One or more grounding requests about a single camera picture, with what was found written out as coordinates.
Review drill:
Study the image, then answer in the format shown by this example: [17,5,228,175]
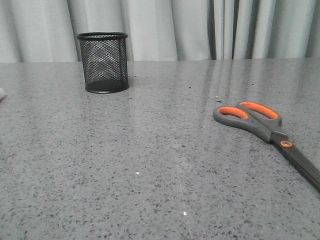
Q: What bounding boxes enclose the grey orange scissors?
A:
[213,101,320,190]

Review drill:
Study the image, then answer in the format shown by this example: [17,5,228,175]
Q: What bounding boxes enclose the black mesh pen cup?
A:
[76,32,129,94]

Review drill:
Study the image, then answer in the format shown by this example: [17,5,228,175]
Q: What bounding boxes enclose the grey curtain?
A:
[0,0,320,63]

